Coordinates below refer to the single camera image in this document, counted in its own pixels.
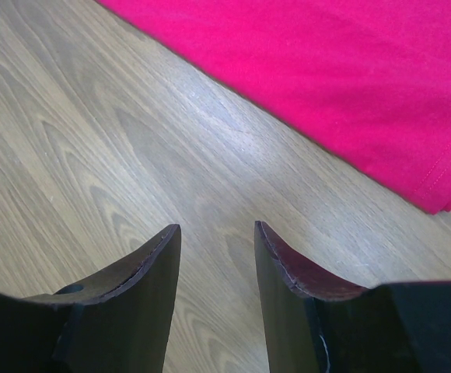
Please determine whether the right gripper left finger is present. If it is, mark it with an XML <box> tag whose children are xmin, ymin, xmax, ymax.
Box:
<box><xmin>0</xmin><ymin>224</ymin><xmax>181</xmax><ymax>372</ymax></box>

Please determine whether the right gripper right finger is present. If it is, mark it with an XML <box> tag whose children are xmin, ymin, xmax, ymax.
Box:
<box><xmin>254</xmin><ymin>221</ymin><xmax>451</xmax><ymax>372</ymax></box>

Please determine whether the red t shirt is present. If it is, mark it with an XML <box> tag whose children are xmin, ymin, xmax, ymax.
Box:
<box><xmin>105</xmin><ymin>1</ymin><xmax>451</xmax><ymax>214</ymax></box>

